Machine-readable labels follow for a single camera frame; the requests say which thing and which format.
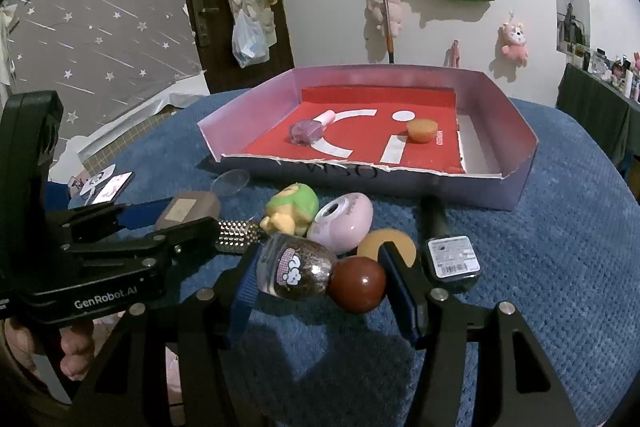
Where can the person's left hand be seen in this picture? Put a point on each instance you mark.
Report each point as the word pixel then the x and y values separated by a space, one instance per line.
pixel 75 352

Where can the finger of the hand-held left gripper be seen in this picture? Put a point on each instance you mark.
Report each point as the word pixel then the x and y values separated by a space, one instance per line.
pixel 145 213
pixel 185 232

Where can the clear plastic cup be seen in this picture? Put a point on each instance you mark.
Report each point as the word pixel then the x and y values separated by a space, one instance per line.
pixel 231 182

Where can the pink plush bear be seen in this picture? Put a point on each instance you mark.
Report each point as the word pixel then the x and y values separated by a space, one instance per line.
pixel 514 44

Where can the orange long stick tool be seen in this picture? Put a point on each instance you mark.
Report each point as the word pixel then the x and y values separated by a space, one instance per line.
pixel 386 7

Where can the small orange jar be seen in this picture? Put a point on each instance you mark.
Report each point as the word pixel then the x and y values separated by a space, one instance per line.
pixel 421 130

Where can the green and yellow toy figure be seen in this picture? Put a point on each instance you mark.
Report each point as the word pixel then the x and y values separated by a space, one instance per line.
pixel 292 204

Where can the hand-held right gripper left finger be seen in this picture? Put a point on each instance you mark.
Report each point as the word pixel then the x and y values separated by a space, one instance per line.
pixel 246 294

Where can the white round gadget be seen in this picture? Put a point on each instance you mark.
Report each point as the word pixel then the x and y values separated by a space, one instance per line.
pixel 345 222

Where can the blue textured blanket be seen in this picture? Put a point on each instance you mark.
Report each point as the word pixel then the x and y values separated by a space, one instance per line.
pixel 525 282

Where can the small pink hanging toy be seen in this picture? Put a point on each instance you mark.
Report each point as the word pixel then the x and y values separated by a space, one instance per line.
pixel 454 54

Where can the glitter bottle with brown cap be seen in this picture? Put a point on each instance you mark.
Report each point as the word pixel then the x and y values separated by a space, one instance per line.
pixel 300 272

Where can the dark nail polish bottle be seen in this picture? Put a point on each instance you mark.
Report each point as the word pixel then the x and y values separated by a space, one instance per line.
pixel 452 259

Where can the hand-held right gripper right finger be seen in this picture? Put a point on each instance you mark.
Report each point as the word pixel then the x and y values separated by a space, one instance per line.
pixel 401 294

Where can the row of cosmetic bottles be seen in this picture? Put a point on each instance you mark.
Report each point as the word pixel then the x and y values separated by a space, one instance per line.
pixel 620 72

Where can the pink plush pig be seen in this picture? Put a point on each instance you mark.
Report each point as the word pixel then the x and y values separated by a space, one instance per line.
pixel 396 14

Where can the translucent plastic bag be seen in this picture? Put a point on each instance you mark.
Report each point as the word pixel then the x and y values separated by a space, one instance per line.
pixel 247 42

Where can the taupe bottle with studded cap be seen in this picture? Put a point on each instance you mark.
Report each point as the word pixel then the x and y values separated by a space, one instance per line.
pixel 192 204

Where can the smartphone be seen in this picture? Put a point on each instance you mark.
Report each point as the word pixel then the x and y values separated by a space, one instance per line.
pixel 110 187

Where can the dark green covered table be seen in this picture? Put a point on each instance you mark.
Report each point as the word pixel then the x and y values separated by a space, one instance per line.
pixel 590 107

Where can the orange round sponge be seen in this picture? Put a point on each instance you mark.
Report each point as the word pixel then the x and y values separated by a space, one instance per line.
pixel 397 244

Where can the pink cardboard box red floor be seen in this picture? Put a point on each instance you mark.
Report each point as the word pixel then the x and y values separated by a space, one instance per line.
pixel 360 132

